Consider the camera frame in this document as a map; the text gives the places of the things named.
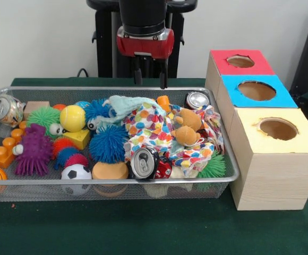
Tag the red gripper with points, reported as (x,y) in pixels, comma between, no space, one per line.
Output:
(146,47)

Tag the mint green knitted cloth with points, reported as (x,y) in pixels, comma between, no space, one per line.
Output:
(119,102)

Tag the brown teddy bear plush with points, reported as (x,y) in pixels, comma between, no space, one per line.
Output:
(188,132)

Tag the purple spiky toy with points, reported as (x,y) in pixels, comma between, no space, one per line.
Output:
(34,151)

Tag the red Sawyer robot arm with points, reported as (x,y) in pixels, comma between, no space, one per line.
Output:
(143,16)

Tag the shallow metal mesh bin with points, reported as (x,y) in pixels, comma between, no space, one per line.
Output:
(37,182)

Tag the wooden box with three holes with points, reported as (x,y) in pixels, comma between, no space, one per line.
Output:
(276,180)

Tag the colourful dotted cloth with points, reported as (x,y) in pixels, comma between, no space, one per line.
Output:
(148,125)

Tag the blue spiky ball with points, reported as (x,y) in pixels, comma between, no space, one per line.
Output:
(109,143)

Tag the yellow tennis ball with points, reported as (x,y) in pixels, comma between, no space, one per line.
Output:
(73,117)

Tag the silver drink can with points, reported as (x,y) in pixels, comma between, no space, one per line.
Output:
(142,163)

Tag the orange foam cylinder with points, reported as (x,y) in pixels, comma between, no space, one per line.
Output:
(110,171)

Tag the green spiky ball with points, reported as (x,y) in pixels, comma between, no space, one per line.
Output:
(42,117)

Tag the small soccer ball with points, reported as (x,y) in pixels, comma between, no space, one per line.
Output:
(75,172)

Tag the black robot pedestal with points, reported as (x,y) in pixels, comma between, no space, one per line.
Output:
(103,40)

